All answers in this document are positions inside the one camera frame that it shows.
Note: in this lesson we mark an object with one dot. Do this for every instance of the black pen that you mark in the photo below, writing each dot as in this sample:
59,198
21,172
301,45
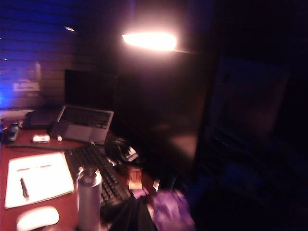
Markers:
24,187

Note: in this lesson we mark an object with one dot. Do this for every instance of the black headphones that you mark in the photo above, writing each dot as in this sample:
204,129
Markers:
118,150

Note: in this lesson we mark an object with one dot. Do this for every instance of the dim dark screen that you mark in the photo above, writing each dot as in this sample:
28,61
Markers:
250,103

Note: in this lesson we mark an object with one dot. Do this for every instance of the black angular object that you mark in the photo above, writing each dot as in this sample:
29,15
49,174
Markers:
134,216

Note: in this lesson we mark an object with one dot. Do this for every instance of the white open notebook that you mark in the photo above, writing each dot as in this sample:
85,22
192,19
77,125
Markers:
41,178

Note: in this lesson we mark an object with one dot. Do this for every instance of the grey metal bottle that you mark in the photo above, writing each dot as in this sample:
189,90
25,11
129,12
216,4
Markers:
89,199

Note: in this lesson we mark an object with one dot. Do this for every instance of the glowing desk lamp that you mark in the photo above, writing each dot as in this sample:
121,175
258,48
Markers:
150,41

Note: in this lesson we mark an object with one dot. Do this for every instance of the white computer mouse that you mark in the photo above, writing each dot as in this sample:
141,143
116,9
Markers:
37,219

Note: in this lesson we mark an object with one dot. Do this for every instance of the large black monitor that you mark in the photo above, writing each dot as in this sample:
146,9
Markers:
158,103

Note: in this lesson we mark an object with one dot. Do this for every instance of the silver laptop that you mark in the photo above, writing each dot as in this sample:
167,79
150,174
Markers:
84,122

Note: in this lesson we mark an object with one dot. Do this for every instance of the window blinds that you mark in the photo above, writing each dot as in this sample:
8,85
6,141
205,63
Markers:
36,48

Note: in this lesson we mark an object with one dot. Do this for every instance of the black keyboard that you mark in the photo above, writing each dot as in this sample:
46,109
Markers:
101,168

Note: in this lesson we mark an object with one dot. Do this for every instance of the black flat pouch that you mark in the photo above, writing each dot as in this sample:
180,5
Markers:
42,118

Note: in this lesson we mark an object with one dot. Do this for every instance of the small orange box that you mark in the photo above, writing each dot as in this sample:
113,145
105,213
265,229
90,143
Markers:
135,179

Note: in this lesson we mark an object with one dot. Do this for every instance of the small white flat device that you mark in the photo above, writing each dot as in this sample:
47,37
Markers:
41,138

